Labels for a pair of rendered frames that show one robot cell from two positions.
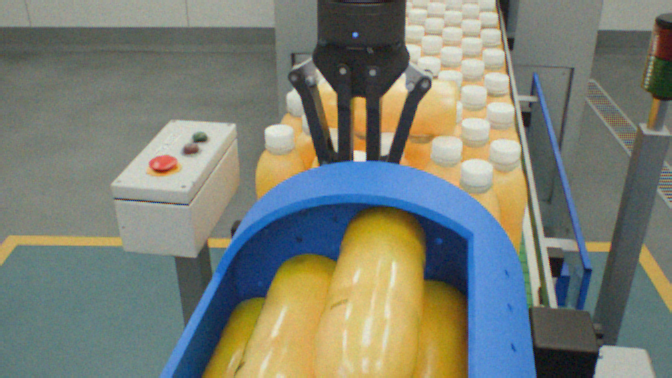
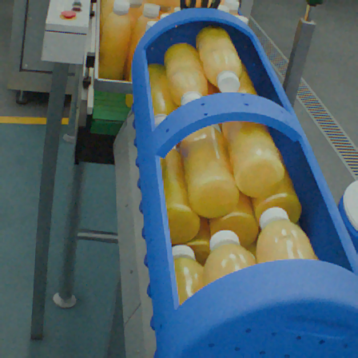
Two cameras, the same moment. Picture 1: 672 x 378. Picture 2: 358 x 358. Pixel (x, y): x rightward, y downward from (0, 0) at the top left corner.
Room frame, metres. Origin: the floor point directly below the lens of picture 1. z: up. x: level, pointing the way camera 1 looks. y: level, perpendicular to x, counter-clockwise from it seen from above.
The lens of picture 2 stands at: (-0.84, 0.48, 1.71)
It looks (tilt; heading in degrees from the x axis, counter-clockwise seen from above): 32 degrees down; 340
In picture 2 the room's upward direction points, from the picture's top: 12 degrees clockwise
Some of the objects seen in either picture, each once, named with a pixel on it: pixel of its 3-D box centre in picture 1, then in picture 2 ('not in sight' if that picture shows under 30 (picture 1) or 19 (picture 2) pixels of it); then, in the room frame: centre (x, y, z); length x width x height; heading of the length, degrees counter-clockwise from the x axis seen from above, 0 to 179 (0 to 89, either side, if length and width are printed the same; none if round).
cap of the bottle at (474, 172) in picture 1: (476, 172); not in sight; (0.73, -0.16, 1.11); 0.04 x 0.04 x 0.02
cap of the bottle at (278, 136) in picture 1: (279, 136); (121, 5); (0.83, 0.09, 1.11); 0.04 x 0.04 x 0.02
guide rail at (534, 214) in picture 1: (512, 87); not in sight; (1.40, -0.37, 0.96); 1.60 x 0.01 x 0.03; 171
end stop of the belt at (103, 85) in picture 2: not in sight; (182, 93); (0.64, -0.05, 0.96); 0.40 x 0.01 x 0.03; 81
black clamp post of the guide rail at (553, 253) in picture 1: (550, 275); not in sight; (0.74, -0.29, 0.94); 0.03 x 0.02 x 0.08; 171
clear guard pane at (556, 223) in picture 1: (536, 253); not in sight; (1.14, -0.40, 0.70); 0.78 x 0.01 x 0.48; 171
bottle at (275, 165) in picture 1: (282, 204); (114, 44); (0.83, 0.09, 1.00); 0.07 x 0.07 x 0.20
